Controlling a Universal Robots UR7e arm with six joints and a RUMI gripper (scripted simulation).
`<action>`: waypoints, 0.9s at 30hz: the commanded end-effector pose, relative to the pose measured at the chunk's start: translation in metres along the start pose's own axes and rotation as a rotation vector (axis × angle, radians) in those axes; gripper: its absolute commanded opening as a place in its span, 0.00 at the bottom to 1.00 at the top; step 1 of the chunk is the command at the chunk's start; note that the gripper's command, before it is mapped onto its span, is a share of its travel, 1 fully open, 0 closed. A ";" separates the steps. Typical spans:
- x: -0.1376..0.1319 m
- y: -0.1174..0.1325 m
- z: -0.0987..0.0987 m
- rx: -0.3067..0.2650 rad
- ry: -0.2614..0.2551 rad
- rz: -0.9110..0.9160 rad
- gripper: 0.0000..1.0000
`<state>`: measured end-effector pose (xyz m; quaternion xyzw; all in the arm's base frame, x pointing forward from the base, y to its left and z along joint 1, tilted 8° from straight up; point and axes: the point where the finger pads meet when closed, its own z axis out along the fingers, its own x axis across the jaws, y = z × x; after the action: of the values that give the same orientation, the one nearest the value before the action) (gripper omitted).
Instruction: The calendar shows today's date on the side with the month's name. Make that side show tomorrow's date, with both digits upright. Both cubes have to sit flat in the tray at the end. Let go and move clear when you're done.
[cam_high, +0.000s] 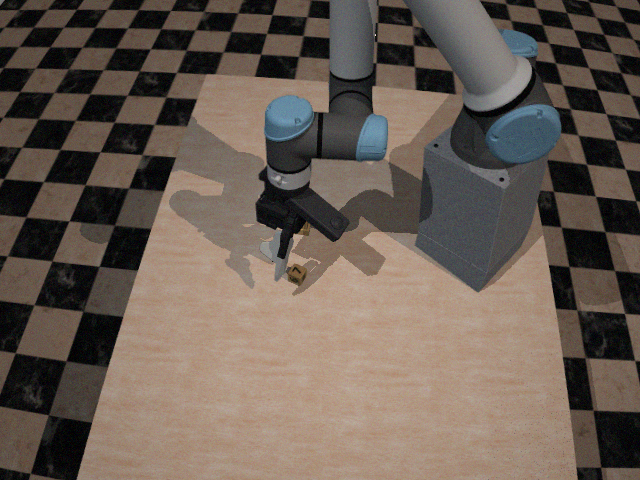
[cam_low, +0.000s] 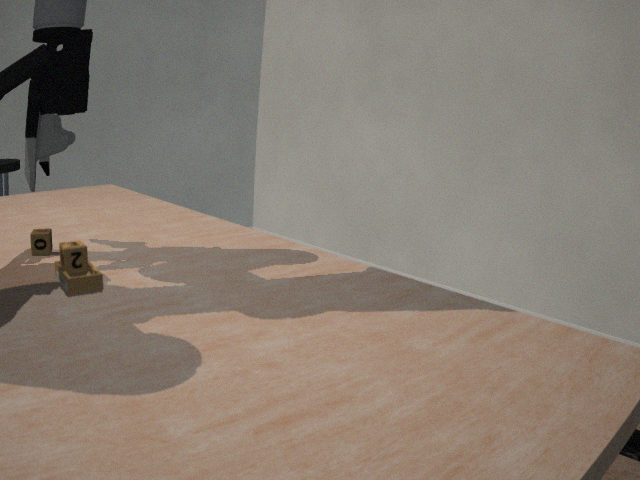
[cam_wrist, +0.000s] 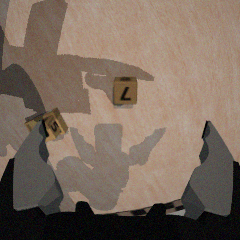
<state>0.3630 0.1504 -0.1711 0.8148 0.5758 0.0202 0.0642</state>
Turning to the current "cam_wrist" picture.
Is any tan wooden number cube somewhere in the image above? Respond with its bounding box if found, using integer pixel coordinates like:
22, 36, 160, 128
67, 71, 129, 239
44, 115, 61, 142
113, 77, 138, 104

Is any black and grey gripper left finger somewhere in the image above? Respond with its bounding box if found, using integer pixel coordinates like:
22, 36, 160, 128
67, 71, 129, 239
0, 120, 64, 240

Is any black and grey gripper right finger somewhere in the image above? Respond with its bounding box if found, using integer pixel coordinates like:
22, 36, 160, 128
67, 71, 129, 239
181, 121, 240, 240

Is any brown wooden tray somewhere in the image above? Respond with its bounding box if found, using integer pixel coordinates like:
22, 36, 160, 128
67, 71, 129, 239
24, 108, 68, 135

